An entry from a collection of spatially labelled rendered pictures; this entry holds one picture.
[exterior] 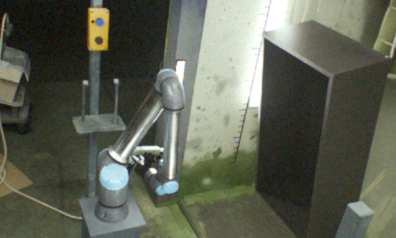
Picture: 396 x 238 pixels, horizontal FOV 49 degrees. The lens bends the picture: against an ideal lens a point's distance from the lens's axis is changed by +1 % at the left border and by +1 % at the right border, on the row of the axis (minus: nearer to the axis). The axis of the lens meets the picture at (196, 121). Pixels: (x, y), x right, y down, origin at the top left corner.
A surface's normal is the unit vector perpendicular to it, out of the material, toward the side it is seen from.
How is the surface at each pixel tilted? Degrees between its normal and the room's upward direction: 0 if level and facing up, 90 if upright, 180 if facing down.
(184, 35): 90
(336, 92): 91
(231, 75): 90
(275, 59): 91
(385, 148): 57
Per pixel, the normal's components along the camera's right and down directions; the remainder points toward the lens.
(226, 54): 0.42, 0.48
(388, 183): -0.68, -0.40
